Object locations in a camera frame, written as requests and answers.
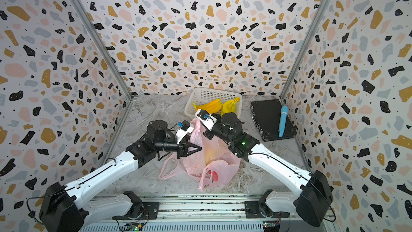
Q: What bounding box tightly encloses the white plastic basket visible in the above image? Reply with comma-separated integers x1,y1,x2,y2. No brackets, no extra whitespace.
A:
184,87,242,118

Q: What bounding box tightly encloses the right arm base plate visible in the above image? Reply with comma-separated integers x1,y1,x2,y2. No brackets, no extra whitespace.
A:
244,201,290,219

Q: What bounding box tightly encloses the pink plastic bag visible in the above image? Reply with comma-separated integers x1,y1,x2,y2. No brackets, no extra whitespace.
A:
159,153,240,192
181,118,240,185

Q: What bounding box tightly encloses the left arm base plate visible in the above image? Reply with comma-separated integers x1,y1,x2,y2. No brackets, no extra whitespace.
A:
112,202,160,222

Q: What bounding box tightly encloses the blue microphone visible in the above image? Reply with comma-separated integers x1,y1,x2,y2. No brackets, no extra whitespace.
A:
279,105,289,137

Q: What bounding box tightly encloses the aluminium rail frame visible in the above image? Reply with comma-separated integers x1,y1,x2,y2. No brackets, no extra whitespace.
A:
62,194,337,232

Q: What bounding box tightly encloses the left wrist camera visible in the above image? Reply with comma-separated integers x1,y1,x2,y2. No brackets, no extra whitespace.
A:
176,120,194,144

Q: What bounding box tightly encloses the yellow banana bunch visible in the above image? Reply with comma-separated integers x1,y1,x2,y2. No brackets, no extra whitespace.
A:
204,142,224,165
192,99,223,114

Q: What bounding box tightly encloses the greenish banana bunch right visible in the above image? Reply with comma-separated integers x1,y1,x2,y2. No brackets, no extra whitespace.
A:
221,97,240,116

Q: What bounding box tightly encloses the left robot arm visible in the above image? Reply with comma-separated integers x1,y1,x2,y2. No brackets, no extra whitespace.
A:
29,120,202,232

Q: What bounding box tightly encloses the black case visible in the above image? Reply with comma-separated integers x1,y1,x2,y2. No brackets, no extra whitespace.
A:
251,99,297,141

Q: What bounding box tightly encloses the left green circuit board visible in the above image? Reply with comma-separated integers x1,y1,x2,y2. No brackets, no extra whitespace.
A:
123,223,144,232

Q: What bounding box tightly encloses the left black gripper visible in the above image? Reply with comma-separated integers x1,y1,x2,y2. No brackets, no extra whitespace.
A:
155,135,203,160

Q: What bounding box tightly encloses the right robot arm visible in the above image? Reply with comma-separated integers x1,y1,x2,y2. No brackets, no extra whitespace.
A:
195,110,333,227

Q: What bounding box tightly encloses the right circuit board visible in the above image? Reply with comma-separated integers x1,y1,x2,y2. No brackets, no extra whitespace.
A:
262,221,280,232

